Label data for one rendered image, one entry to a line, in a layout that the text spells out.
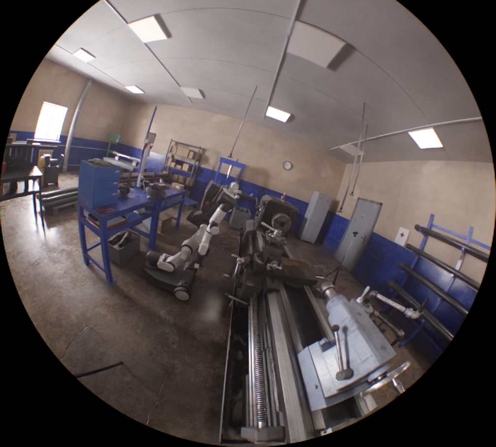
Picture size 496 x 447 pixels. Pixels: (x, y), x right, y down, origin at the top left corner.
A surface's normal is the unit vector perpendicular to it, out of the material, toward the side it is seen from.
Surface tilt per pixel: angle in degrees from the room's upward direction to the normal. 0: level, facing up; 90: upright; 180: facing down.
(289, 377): 36
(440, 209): 90
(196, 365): 0
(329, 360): 66
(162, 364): 0
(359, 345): 82
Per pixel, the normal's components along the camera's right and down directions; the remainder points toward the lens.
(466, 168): -0.95, -0.32
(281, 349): -0.29, -0.94
